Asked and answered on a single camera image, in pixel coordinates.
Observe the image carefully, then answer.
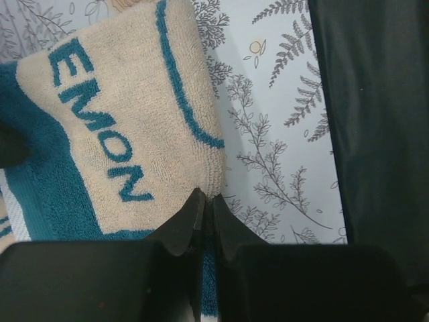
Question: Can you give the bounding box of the blue beige Doraemon towel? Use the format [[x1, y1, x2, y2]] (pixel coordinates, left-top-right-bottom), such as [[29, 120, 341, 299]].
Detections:
[[0, 0, 226, 318]]

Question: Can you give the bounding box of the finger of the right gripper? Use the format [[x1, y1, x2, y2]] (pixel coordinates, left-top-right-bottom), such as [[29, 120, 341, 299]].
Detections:
[[0, 121, 33, 169]]

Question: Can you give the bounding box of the floral table mat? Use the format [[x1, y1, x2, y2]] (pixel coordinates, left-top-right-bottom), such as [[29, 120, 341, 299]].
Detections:
[[1, 1, 347, 244]]

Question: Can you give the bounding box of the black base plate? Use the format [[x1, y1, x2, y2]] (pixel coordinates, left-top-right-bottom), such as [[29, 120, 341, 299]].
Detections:
[[309, 1, 428, 293]]

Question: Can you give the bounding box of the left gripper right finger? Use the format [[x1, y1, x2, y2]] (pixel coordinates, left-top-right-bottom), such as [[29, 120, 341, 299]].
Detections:
[[212, 196, 428, 321]]

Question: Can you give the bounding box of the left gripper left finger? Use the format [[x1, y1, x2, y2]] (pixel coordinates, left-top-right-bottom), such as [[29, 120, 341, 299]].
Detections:
[[1, 189, 205, 321]]

